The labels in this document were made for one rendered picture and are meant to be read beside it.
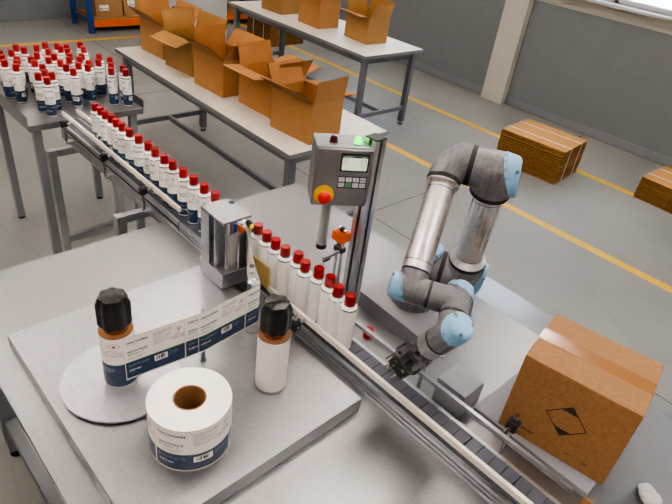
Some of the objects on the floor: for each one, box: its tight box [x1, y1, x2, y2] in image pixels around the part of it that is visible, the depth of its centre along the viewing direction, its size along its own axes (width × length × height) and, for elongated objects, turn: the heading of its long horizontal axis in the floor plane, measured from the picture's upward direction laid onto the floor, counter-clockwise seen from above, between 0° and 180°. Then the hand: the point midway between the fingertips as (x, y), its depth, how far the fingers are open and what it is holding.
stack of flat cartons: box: [497, 119, 588, 185], centre depth 543 cm, size 64×53×31 cm
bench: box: [229, 1, 423, 125], centre depth 620 cm, size 220×80×78 cm, turn 32°
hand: (393, 368), depth 165 cm, fingers closed
